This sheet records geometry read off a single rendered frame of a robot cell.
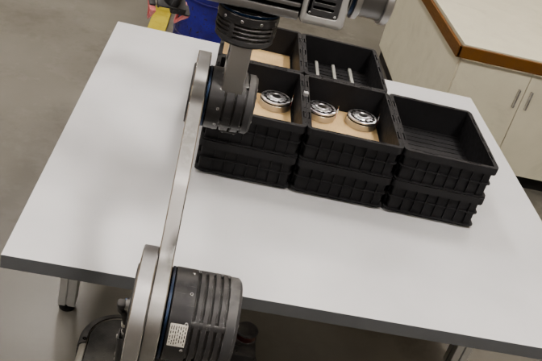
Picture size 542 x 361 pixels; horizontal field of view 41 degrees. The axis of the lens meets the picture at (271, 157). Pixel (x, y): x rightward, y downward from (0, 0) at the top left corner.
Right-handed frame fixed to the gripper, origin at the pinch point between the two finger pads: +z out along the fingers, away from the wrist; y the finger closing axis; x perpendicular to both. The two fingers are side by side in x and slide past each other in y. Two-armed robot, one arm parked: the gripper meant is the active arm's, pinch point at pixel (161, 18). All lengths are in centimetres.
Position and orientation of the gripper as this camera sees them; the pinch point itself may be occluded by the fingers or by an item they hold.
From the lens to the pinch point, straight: 253.6
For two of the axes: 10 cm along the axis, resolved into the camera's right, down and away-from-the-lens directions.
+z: -4.7, 5.0, 7.3
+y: -8.6, -0.7, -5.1
